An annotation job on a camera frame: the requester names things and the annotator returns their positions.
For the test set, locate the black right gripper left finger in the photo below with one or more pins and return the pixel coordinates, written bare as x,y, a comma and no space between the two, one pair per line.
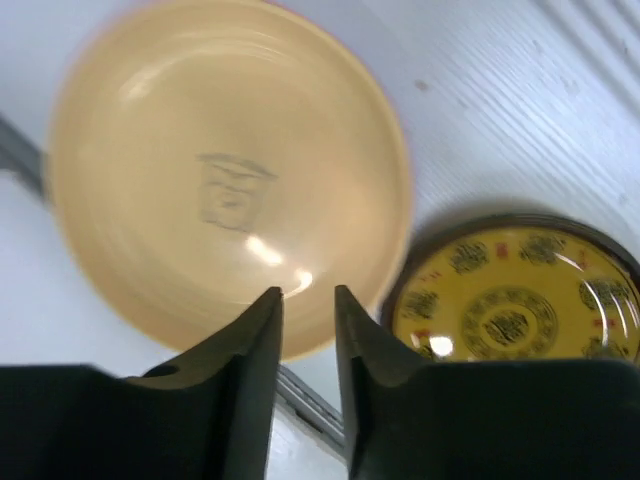
204,414

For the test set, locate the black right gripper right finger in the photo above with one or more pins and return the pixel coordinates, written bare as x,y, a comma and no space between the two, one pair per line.
408,418

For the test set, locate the yellow plate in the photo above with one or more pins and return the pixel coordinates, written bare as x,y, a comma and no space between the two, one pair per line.
202,152

